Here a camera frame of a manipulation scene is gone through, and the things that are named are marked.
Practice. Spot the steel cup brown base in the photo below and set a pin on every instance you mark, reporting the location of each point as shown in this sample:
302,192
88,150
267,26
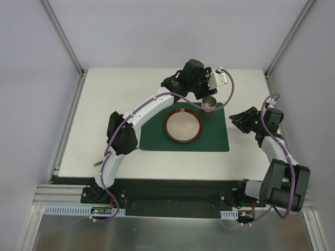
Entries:
209,103

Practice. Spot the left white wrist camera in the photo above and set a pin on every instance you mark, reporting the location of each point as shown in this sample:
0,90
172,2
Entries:
217,78

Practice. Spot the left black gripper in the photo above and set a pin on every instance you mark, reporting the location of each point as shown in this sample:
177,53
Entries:
200,93

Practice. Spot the left aluminium frame post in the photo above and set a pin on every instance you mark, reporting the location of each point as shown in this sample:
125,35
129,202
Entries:
47,7

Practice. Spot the white cable duct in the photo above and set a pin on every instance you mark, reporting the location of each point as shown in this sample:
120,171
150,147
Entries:
83,211
229,215

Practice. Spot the aluminium frame post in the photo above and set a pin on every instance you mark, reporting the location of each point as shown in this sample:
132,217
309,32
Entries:
307,7
47,7

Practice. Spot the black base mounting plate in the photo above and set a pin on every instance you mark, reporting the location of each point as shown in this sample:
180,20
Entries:
203,199

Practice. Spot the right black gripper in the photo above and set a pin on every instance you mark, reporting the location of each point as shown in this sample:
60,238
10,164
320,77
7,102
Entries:
246,120

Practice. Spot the left white cable duct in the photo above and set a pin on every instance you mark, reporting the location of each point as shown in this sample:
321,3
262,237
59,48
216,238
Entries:
83,211

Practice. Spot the right aluminium frame post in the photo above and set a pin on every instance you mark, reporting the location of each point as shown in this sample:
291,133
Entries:
307,7

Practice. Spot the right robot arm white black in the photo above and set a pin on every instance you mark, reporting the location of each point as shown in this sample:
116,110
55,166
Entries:
285,182

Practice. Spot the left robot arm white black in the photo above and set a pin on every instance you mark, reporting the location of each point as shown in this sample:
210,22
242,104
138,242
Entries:
122,128

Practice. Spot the red rimmed beige plate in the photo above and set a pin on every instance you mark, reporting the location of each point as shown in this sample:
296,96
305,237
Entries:
183,125

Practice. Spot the right white cable duct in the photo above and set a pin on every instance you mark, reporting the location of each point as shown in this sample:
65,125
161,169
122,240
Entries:
229,215

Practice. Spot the front aluminium rail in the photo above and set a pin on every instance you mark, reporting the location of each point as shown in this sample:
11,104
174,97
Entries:
50,194

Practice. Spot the dark green placemat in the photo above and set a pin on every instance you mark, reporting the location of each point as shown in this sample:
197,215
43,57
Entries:
214,136

